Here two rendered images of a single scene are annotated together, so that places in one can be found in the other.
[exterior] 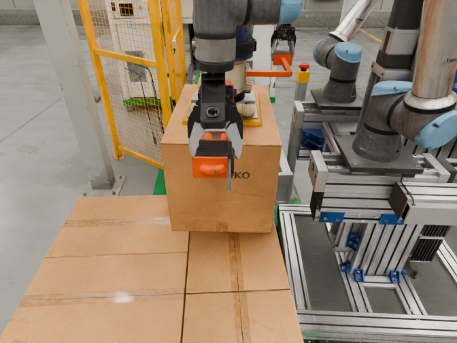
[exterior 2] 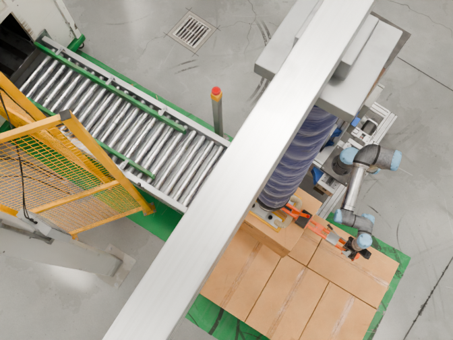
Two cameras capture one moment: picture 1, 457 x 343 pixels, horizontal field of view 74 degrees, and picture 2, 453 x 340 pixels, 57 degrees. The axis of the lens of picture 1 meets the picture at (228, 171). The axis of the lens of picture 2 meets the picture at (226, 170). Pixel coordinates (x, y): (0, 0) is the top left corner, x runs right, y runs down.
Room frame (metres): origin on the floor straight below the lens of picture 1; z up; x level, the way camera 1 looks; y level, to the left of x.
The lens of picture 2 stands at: (1.03, 0.70, 3.87)
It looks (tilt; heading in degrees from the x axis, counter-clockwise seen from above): 73 degrees down; 306
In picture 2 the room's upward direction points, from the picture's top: 1 degrees counter-clockwise
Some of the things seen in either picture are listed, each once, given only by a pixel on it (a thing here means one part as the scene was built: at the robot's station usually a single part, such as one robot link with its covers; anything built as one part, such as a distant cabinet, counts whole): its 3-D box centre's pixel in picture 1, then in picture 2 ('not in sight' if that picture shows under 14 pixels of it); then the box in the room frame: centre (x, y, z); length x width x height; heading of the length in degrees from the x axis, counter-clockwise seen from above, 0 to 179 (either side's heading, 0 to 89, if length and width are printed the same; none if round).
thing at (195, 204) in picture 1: (223, 150); (266, 208); (1.17, 0.02, 0.87); 0.60 x 0.40 x 0.40; 179
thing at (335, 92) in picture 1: (341, 86); not in sight; (1.39, -0.52, 1.09); 0.15 x 0.15 x 0.10
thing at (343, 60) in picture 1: (345, 60); not in sight; (1.39, -0.52, 1.20); 0.13 x 0.12 x 0.14; 17
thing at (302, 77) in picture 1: (294, 140); (218, 119); (1.96, -0.48, 0.50); 0.07 x 0.07 x 1.00; 3
